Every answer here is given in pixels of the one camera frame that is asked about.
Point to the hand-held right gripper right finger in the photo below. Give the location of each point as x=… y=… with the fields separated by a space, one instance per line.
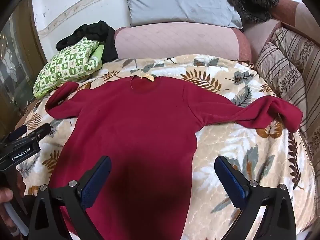
x=229 y=180

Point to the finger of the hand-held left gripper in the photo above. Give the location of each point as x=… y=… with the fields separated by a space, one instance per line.
x=18 y=132
x=40 y=130

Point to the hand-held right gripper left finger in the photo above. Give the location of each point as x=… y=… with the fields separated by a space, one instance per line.
x=97 y=177

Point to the dark red sweater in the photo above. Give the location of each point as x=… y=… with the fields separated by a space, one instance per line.
x=137 y=130

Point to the person's left hand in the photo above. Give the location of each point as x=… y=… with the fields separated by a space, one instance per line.
x=5 y=195

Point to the leaf printed blanket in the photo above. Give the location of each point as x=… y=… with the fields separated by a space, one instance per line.
x=225 y=142

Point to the white tube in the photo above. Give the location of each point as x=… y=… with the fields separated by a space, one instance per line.
x=15 y=217

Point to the wooden glass door cabinet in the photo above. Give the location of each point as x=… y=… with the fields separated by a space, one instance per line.
x=15 y=62

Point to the green checkered pillow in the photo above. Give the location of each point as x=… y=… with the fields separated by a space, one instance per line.
x=67 y=65

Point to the black garment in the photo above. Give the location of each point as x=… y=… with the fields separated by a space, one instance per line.
x=97 y=31

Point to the striped beige quilt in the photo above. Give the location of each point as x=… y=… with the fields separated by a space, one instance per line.
x=282 y=72

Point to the pink bolster cushion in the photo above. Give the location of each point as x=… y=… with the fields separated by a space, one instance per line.
x=180 y=42

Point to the pink sofa armrest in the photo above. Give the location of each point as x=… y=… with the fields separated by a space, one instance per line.
x=292 y=12

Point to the dark furry garment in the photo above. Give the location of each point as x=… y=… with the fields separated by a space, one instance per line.
x=252 y=2

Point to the grey pillow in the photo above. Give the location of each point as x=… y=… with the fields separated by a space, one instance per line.
x=180 y=2

